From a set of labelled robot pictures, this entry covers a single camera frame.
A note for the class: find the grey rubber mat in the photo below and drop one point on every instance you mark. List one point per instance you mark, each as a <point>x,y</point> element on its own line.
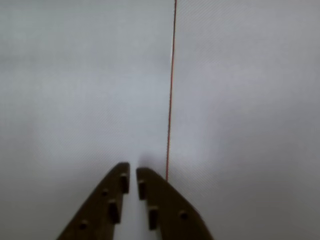
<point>250,100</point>
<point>75,87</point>

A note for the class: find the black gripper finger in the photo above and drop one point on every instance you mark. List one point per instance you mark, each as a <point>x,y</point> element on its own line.
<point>172,212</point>
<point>100,212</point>

